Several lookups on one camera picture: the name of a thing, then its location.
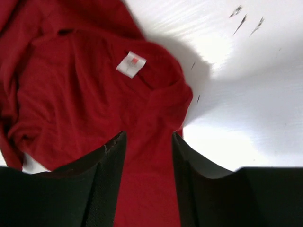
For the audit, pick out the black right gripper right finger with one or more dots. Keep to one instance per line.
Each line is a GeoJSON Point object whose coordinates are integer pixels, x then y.
{"type": "Point", "coordinates": [212, 196]}

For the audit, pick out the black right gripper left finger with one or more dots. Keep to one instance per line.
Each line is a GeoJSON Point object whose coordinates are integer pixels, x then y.
{"type": "Point", "coordinates": [82, 193]}

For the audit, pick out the dark red t shirt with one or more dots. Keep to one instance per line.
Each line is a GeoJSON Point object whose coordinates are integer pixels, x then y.
{"type": "Point", "coordinates": [73, 74]}

